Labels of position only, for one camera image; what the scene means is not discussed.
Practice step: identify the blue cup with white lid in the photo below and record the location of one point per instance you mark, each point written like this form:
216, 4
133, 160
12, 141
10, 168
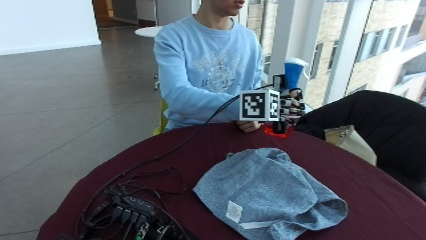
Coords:
293, 74

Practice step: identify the red round lid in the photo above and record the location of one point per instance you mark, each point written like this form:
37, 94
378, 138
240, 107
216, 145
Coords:
269, 130

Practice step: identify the white marker cube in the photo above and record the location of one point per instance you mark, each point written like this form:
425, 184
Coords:
254, 106

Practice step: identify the beige bag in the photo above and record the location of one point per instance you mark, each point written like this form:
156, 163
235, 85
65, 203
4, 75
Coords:
353, 143

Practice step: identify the grey towel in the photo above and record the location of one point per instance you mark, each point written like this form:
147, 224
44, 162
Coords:
266, 190

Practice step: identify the maroon tablecloth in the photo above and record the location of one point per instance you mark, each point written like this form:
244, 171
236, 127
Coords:
187, 166

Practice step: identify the yellow-green chair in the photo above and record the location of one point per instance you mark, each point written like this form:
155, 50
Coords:
163, 120

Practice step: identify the black jacket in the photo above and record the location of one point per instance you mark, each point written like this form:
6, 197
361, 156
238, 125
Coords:
377, 130

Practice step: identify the the person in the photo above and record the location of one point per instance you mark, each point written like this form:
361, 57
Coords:
200, 60

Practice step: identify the white round table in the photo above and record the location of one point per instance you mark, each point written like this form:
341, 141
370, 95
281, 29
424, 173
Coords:
148, 31

